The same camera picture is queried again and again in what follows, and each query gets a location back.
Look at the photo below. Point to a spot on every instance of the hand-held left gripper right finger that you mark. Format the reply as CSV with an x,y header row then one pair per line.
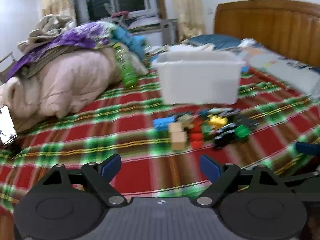
x,y
210,167

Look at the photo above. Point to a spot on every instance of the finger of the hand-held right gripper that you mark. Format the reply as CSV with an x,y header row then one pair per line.
x,y
310,148
305,180

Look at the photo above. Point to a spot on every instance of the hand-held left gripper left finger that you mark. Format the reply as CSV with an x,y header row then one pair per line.
x,y
111,167

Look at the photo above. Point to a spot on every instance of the red toy brick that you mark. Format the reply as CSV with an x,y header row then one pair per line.
x,y
197,127
196,140

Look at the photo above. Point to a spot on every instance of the green toy brick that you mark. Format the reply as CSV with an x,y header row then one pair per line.
x,y
242,132
207,131

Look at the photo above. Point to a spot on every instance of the wooden block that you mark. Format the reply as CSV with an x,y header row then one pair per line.
x,y
179,141
176,127

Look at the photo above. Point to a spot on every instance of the yellow toy brick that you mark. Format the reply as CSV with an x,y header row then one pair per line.
x,y
217,121

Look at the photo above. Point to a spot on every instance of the blue toy brick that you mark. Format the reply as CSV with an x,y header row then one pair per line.
x,y
162,124

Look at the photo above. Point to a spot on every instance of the white plastic container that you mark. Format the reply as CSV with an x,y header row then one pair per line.
x,y
200,85

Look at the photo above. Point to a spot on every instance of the plaid bed sheet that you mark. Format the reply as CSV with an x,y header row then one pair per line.
x,y
100,135

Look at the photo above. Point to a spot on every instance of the grey patterned pillow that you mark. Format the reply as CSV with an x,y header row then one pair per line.
x,y
285,70

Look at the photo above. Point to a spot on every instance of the pink quilt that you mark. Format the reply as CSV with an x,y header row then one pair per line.
x,y
70,85

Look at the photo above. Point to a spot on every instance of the green tea bottle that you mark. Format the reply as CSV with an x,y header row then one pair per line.
x,y
126,67

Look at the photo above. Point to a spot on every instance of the white smartphone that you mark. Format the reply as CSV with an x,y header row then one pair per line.
x,y
6,125

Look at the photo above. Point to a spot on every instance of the white cloth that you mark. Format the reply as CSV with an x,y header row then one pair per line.
x,y
197,47

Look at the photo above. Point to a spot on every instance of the crumpled white tissue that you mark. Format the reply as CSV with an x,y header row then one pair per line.
x,y
248,42

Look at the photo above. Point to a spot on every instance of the striped brown blanket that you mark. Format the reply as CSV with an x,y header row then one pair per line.
x,y
47,58

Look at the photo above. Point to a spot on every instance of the blue pillow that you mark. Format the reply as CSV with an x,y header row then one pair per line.
x,y
215,41

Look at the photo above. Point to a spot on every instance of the wooden headboard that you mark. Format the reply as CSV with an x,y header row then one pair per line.
x,y
270,27

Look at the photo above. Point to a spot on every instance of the purple and blue floral quilt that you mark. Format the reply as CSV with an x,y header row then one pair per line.
x,y
80,35

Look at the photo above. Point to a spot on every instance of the grey board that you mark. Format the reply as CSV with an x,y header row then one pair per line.
x,y
170,30

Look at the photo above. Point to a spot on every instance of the white pillow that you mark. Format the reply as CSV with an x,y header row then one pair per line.
x,y
143,23

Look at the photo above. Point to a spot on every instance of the folding chair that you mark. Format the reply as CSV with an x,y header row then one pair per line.
x,y
120,15

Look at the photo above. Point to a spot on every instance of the beige blanket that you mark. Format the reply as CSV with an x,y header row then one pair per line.
x,y
50,25

